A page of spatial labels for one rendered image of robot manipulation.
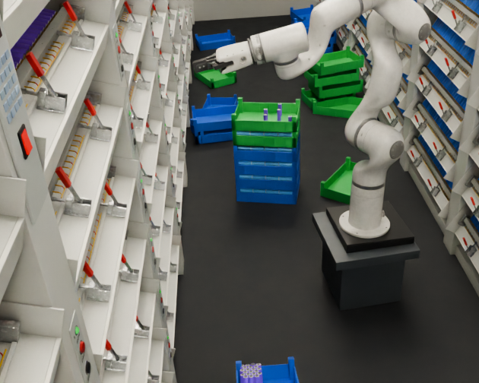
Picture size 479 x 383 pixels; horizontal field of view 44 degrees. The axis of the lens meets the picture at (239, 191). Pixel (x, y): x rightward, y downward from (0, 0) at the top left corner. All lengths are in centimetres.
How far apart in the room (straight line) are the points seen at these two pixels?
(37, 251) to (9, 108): 17
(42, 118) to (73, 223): 19
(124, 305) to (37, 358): 62
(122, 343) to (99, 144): 42
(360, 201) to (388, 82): 45
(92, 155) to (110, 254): 20
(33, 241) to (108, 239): 55
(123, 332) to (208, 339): 99
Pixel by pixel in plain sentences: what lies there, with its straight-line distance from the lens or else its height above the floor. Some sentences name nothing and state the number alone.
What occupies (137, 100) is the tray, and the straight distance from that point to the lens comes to 187.
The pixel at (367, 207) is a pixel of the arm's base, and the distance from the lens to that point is 220.
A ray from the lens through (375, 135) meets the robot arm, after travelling 205.
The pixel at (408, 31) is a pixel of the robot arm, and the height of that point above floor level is 107.
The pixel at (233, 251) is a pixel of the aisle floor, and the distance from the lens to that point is 267.
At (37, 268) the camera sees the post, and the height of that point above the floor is 123.
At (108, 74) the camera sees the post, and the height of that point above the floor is 119.
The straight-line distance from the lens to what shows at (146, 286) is 168.
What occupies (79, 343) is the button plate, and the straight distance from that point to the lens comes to 89.
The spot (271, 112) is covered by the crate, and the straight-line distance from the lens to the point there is 293.
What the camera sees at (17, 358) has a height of 112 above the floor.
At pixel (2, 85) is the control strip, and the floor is 144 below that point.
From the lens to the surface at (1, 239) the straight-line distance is 67.
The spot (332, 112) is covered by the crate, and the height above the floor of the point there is 3.
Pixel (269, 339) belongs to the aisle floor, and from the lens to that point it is 228.
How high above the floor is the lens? 167
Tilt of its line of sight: 33 degrees down
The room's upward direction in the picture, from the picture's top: 4 degrees counter-clockwise
